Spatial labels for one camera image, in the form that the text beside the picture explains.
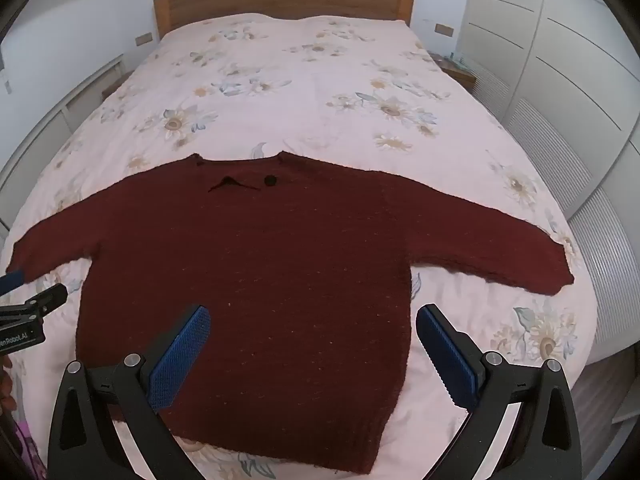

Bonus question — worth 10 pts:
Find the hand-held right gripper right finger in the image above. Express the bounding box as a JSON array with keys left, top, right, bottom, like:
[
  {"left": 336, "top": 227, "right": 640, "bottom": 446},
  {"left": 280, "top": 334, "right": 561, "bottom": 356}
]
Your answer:
[{"left": 416, "top": 303, "right": 583, "bottom": 480}]

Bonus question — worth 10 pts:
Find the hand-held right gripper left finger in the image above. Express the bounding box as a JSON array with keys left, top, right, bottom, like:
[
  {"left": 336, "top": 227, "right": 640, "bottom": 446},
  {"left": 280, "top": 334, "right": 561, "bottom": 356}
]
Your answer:
[{"left": 46, "top": 304, "right": 212, "bottom": 480}]

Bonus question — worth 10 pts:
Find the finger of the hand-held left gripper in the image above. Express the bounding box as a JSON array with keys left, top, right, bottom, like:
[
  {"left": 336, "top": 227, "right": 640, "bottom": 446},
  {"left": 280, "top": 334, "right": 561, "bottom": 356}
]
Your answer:
[
  {"left": 0, "top": 283, "right": 69, "bottom": 328},
  {"left": 0, "top": 269, "right": 27, "bottom": 297}
]

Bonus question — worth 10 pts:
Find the dark red knitted sweater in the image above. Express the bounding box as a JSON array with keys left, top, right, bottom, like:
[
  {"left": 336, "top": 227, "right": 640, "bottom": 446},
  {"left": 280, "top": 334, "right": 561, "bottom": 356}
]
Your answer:
[{"left": 9, "top": 151, "right": 575, "bottom": 476}]

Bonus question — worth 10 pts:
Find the person's pink clothing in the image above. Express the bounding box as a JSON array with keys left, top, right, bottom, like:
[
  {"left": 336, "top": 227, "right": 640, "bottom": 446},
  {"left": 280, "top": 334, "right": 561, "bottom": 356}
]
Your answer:
[{"left": 12, "top": 417, "right": 48, "bottom": 480}]

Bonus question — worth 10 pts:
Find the white low window cabinet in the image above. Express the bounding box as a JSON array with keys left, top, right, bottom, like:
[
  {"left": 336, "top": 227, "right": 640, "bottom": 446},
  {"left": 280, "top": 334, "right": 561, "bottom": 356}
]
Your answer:
[{"left": 0, "top": 54, "right": 125, "bottom": 231}]

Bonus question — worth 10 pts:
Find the wooden nightstand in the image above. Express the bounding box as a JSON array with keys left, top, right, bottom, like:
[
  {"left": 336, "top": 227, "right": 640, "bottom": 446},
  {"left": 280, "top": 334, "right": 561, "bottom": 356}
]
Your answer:
[{"left": 427, "top": 51, "right": 477, "bottom": 93}]

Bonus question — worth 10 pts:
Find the floral pink bedsheet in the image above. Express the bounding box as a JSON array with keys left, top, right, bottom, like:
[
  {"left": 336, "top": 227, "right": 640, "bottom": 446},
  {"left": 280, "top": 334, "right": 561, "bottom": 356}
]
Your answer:
[{"left": 0, "top": 12, "right": 598, "bottom": 480}]

